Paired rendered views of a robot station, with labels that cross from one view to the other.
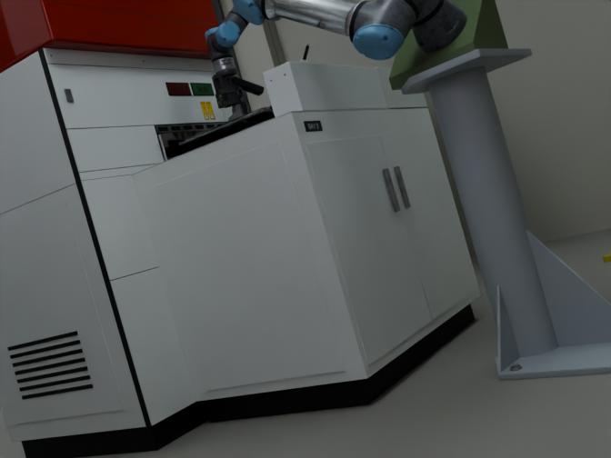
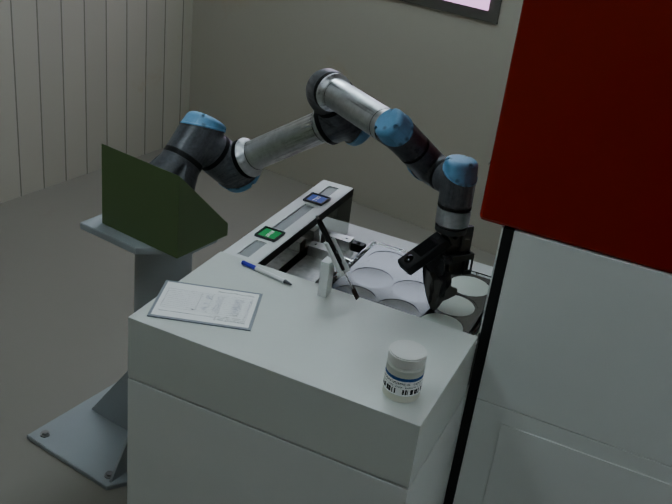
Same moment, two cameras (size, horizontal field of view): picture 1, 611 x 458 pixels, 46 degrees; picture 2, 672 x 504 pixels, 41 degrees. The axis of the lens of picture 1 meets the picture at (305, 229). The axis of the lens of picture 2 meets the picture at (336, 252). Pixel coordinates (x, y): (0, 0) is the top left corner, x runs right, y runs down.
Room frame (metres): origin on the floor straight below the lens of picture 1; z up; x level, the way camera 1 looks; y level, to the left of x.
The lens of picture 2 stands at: (4.27, -0.47, 1.94)
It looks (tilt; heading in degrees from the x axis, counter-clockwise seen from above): 27 degrees down; 169
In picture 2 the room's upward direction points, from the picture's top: 7 degrees clockwise
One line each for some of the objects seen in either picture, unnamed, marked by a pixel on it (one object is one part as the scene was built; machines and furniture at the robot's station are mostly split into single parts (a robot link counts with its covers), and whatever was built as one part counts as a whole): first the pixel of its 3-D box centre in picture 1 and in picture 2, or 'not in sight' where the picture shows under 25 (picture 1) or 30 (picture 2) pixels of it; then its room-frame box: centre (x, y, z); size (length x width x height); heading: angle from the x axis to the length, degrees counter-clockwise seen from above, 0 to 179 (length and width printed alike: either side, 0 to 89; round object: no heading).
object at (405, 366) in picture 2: not in sight; (404, 371); (2.95, -0.06, 1.01); 0.07 x 0.07 x 0.10
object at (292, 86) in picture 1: (331, 92); (290, 241); (2.21, -0.19, 0.89); 0.55 x 0.09 x 0.14; 147
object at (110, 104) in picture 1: (157, 112); (534, 242); (2.43, 0.37, 1.02); 0.81 x 0.03 x 0.40; 147
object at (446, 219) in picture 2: (225, 66); (452, 215); (2.53, 0.12, 1.13); 0.08 x 0.08 x 0.05
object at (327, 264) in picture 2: not in sight; (334, 269); (2.61, -0.15, 1.03); 0.06 x 0.04 x 0.13; 57
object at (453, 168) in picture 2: (218, 44); (457, 182); (2.53, 0.12, 1.21); 0.09 x 0.08 x 0.11; 21
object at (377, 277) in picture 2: (252, 125); (412, 291); (2.46, 0.08, 0.90); 0.34 x 0.34 x 0.01; 57
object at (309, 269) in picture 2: not in sight; (309, 273); (2.34, -0.15, 0.87); 0.36 x 0.08 x 0.03; 147
